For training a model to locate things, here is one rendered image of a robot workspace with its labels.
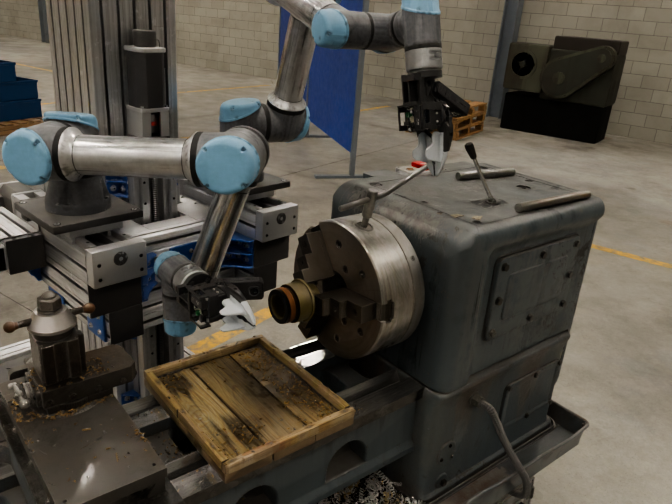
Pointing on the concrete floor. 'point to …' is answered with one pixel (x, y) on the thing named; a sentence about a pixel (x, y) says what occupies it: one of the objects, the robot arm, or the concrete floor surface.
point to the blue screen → (333, 89)
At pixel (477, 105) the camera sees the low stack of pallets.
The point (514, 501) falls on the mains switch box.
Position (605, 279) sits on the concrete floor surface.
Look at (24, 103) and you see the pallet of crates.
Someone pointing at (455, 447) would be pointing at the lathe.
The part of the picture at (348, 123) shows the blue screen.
